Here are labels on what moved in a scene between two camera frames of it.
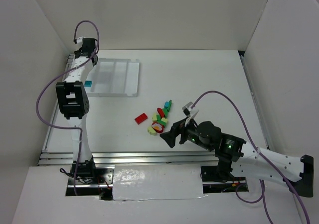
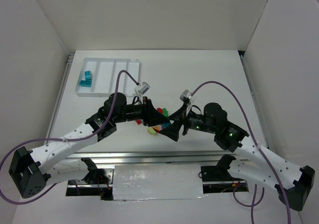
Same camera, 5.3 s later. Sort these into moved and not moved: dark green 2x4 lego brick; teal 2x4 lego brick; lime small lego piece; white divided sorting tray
Moved: dark green 2x4 lego brick
Not moved: white divided sorting tray; lime small lego piece; teal 2x4 lego brick
